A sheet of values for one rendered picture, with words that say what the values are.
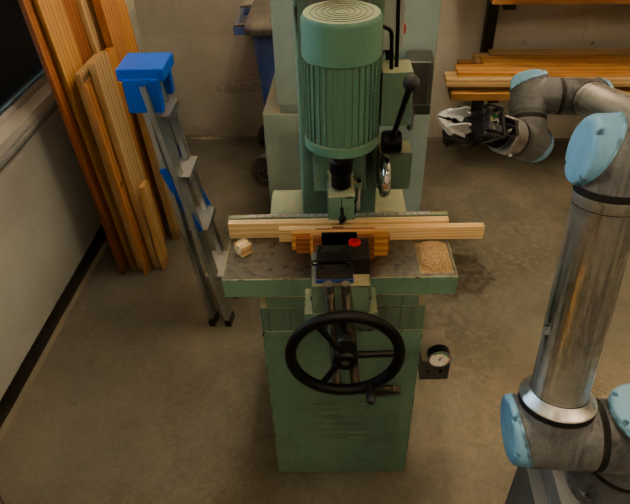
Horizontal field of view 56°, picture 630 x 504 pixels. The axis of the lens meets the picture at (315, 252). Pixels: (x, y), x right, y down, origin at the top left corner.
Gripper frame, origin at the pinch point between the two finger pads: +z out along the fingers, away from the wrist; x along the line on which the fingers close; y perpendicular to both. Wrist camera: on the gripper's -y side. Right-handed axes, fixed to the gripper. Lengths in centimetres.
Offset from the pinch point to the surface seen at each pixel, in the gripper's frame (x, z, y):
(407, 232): 20.0, -18.4, -27.1
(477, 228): 19.3, -32.4, -14.6
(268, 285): 34, 15, -45
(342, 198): 13.1, 3.4, -28.6
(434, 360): 54, -26, -26
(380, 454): 88, -46, -67
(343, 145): 3.9, 12.6, -17.6
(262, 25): -103, -53, -149
